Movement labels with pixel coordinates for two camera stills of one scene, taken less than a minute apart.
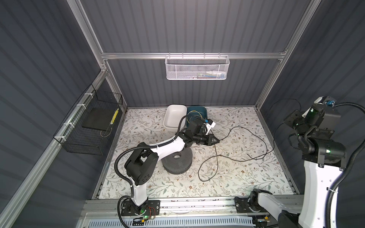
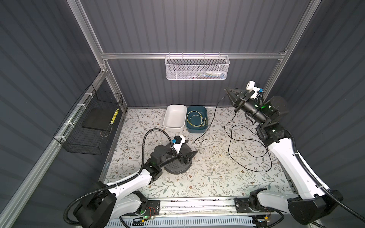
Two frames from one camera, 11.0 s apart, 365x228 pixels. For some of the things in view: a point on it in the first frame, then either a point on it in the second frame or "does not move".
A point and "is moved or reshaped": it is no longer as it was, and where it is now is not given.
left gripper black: x=208 y=141 to x=186 y=158
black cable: x=256 y=133 is moved or reshaped
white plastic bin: x=173 y=114 does not move
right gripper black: x=294 y=114 to x=241 y=99
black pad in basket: x=99 y=118 does not move
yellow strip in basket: x=114 y=116 does not move
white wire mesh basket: x=197 y=67 does not move
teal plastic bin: x=196 y=113 does not move
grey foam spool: x=177 y=162 does not move
